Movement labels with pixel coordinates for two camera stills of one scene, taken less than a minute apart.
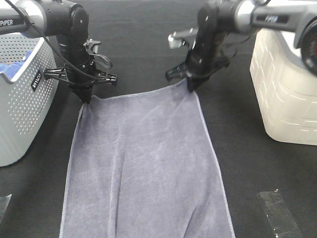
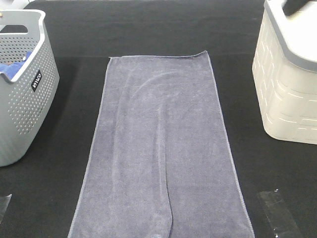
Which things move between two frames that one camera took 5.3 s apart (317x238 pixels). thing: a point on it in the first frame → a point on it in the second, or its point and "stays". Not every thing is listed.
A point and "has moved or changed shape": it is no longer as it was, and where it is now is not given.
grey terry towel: (142, 165) has moved or changed shape
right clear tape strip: (279, 216) stays
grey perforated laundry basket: (26, 96) stays
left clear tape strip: (4, 201) stays
